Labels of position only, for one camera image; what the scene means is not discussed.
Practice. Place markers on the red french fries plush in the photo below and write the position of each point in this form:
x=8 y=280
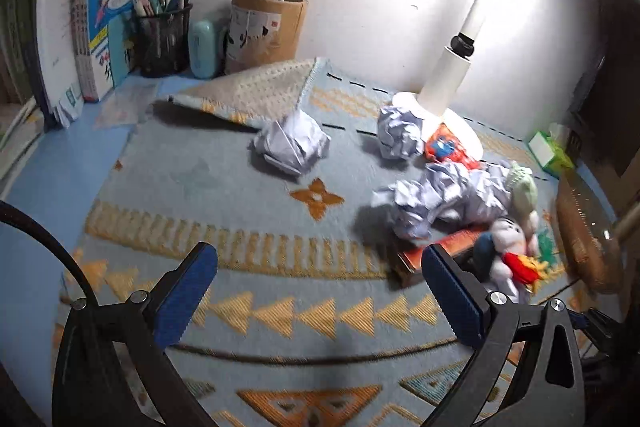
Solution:
x=527 y=271

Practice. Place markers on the blue study book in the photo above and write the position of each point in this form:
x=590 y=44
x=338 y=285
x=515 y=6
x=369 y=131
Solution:
x=112 y=6

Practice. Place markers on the patterned blue woven mat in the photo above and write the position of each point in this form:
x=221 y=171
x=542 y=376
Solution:
x=305 y=323

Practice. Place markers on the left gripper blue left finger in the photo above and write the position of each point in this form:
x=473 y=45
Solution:
x=177 y=295

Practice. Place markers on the cardboard pen holder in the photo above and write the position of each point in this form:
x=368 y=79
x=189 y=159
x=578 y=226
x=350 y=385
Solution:
x=263 y=32

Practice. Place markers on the mint green case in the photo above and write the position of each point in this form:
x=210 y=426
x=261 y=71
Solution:
x=202 y=49

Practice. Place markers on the green tissue box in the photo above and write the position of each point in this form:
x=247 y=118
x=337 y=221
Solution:
x=549 y=149

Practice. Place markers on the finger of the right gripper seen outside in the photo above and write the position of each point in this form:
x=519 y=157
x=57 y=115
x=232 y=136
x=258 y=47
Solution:
x=601 y=329

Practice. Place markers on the green-headed plush toy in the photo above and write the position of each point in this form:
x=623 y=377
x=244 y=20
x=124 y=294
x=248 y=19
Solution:
x=523 y=207

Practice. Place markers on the paper pile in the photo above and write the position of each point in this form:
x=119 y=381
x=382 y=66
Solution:
x=448 y=192

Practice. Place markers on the blue and white mouse plush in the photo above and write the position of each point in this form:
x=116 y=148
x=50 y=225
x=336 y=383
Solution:
x=503 y=236

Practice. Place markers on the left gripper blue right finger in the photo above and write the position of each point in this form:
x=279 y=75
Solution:
x=460 y=295

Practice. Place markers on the white paper ball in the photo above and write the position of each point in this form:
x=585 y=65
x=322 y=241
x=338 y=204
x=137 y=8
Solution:
x=399 y=133

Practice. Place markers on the white desk lamp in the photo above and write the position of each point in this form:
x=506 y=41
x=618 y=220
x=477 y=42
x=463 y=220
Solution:
x=424 y=112

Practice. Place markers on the woven golden basket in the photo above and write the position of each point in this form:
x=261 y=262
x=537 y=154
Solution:
x=587 y=235

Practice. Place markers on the orange snack packet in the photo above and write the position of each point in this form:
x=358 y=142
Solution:
x=443 y=145

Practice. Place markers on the black mesh pen cup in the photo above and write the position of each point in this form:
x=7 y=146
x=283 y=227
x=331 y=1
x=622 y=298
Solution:
x=162 y=43

